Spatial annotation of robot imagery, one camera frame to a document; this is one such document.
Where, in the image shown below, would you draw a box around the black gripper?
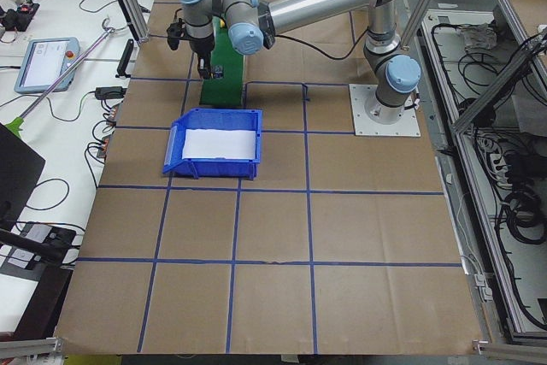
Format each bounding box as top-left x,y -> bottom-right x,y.
186,22 -> 214,79

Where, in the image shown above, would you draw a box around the red mushroom push button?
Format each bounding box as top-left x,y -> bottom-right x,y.
210,65 -> 224,79

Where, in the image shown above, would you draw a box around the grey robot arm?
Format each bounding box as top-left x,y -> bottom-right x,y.
167,0 -> 421,109

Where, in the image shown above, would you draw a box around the green conveyor belt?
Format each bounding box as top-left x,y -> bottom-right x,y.
200,12 -> 244,108

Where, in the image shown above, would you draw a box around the left blue plastic bin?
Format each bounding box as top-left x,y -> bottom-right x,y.
162,108 -> 262,180

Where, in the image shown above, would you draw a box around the white foam pad left bin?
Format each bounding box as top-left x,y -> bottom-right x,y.
182,129 -> 256,160

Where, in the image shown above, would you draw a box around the black power adapter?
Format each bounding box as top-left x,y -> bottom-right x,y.
94,86 -> 126,100

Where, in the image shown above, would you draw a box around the teach pendant tablet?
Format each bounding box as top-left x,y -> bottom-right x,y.
14,37 -> 80,94

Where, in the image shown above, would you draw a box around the reacher grabber tool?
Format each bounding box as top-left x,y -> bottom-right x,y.
4,17 -> 123,138

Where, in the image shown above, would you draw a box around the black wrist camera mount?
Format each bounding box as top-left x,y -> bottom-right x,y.
166,18 -> 185,50

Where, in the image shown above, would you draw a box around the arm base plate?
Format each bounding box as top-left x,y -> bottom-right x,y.
349,84 -> 421,138

